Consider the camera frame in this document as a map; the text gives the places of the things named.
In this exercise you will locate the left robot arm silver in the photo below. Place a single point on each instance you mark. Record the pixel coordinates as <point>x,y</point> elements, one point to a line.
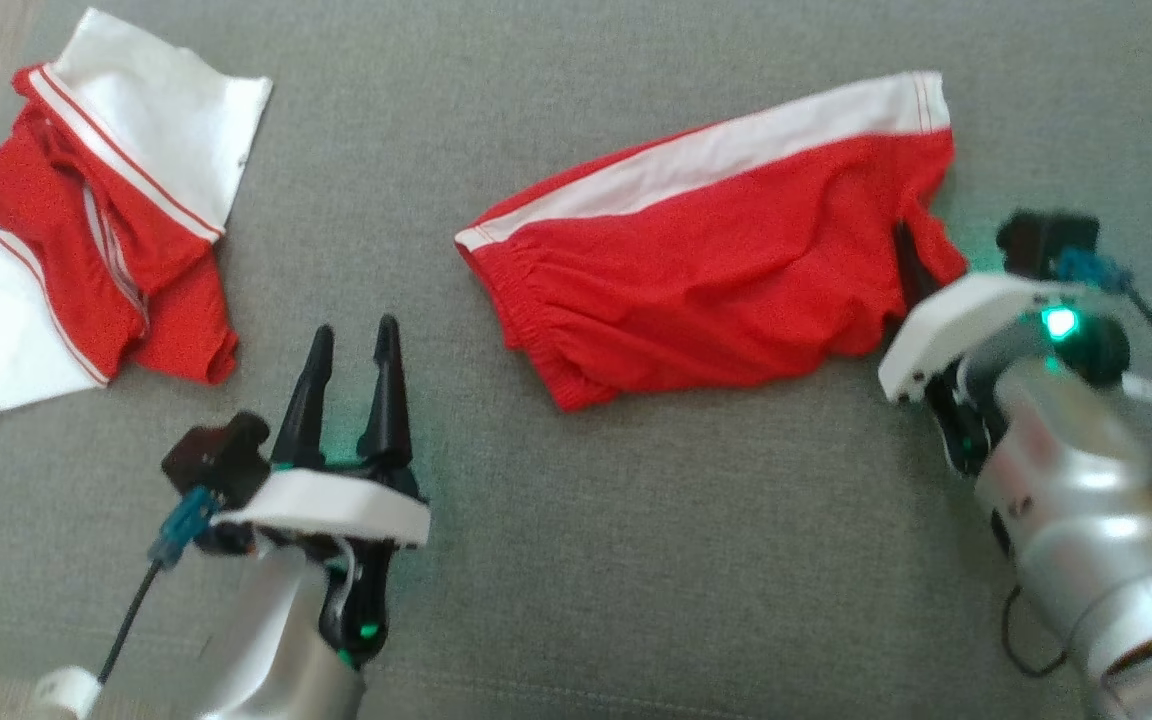
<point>271,640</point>

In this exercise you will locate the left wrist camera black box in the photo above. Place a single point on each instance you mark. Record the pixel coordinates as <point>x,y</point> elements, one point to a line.
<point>216,460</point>

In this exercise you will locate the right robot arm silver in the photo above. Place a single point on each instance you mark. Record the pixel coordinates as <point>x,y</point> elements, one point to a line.
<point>1086,500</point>

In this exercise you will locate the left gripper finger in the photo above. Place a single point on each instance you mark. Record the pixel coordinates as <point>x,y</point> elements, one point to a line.
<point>388,410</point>
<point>304,410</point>

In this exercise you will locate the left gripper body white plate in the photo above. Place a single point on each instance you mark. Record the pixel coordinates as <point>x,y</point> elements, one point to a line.
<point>336,505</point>

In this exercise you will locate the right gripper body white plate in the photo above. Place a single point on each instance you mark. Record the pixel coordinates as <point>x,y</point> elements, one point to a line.
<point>956,320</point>

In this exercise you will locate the red white sports shorts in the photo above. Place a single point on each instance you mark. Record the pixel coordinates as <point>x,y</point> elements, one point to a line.
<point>696,270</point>

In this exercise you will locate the red white sports jersey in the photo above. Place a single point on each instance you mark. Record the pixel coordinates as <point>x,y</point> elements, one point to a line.
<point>126,200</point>

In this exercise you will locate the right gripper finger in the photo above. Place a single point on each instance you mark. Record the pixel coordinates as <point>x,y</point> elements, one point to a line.
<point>914,275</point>

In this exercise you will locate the large grey sofa seat cushion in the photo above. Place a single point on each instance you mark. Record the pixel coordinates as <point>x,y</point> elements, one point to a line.
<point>636,520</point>

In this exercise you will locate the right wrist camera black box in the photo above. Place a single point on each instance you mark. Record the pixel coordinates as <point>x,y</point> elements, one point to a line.
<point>1046,240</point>

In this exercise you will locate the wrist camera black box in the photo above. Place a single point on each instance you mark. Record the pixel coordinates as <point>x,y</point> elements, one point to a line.
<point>1046,240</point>
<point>216,460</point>

